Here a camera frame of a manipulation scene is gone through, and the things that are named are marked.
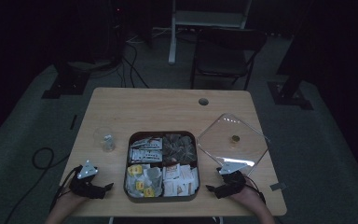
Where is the black folding chair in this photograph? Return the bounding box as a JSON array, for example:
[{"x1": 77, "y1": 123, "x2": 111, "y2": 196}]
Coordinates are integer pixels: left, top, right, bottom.
[{"x1": 190, "y1": 27, "x2": 269, "y2": 91}]

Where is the clear glass cup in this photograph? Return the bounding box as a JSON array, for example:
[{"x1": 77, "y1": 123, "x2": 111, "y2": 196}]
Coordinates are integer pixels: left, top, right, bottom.
[{"x1": 92, "y1": 126, "x2": 117, "y2": 153}]

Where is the right gripper black red cable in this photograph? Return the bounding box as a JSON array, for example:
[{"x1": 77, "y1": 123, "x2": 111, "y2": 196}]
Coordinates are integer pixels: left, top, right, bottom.
[{"x1": 243, "y1": 175, "x2": 267, "y2": 204}]

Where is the white floor cable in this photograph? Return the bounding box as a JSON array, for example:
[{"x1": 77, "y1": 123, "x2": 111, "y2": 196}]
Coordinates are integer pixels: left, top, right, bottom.
[{"x1": 125, "y1": 27, "x2": 172, "y2": 44}]

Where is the pile of dark pyramid bags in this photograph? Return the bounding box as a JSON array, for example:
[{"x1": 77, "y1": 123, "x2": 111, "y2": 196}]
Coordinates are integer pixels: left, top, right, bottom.
[{"x1": 162, "y1": 133, "x2": 198, "y2": 164}]

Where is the grey tape strip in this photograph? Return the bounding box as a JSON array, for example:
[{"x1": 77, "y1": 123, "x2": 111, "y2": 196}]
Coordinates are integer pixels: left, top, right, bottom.
[{"x1": 268, "y1": 182, "x2": 288, "y2": 192}]

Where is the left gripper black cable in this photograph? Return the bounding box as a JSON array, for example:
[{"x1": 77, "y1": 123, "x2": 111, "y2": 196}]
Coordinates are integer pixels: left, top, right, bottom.
[{"x1": 48, "y1": 166, "x2": 83, "y2": 216}]

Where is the black floor cables bundle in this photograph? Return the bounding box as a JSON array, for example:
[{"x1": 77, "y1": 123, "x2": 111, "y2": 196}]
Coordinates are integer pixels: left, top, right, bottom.
[{"x1": 117, "y1": 40, "x2": 151, "y2": 90}]

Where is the person's right hand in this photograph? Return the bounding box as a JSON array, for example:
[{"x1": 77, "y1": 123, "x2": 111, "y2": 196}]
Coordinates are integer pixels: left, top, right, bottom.
[{"x1": 228, "y1": 177, "x2": 266, "y2": 210}]

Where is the person's left hand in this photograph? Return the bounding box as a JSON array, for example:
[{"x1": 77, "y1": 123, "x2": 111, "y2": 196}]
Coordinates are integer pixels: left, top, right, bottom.
[{"x1": 55, "y1": 189, "x2": 90, "y2": 214}]

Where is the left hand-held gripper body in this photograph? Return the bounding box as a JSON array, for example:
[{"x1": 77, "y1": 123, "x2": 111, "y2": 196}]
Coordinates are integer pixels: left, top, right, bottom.
[{"x1": 69, "y1": 160, "x2": 106, "y2": 200}]

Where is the dark equipment with red light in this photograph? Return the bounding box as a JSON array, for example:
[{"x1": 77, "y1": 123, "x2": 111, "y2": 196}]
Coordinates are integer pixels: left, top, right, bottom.
[{"x1": 106, "y1": 0, "x2": 129, "y2": 64}]

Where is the pile of orange-print white sachets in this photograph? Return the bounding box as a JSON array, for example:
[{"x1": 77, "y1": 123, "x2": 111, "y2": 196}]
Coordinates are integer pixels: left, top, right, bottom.
[{"x1": 162, "y1": 163, "x2": 200, "y2": 197}]

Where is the clear lid with gold knob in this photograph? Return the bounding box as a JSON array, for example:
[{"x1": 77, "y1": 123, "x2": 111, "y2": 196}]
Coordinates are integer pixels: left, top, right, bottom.
[{"x1": 196, "y1": 112, "x2": 270, "y2": 177}]

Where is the white desk frame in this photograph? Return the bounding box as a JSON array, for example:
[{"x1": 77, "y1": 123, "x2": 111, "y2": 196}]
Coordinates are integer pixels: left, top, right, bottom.
[{"x1": 167, "y1": 0, "x2": 254, "y2": 65}]

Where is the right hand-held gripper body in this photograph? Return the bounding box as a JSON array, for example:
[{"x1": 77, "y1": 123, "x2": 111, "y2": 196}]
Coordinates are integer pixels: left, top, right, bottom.
[{"x1": 216, "y1": 161, "x2": 249, "y2": 197}]

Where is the dark four-compartment tea box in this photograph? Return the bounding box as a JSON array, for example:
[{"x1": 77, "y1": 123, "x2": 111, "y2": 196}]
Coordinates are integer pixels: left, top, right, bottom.
[{"x1": 123, "y1": 130, "x2": 201, "y2": 203}]

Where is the pile of yellow-label tea bags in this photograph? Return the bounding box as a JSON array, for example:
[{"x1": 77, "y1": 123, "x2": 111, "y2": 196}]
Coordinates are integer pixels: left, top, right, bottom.
[{"x1": 125, "y1": 163, "x2": 164, "y2": 199}]

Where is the pile of dark-print white sachets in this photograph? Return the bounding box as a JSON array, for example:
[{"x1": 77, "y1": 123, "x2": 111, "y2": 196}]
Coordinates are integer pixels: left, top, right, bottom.
[{"x1": 130, "y1": 136, "x2": 163, "y2": 163}]

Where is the black looped floor cable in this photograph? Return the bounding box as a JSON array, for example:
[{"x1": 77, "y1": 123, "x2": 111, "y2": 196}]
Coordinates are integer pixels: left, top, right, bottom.
[{"x1": 3, "y1": 147, "x2": 71, "y2": 224}]

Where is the black stand with flat base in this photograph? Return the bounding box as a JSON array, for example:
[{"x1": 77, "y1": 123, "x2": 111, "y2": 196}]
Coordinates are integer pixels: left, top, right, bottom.
[
  {"x1": 267, "y1": 31, "x2": 314, "y2": 111},
  {"x1": 41, "y1": 60, "x2": 91, "y2": 100}
]

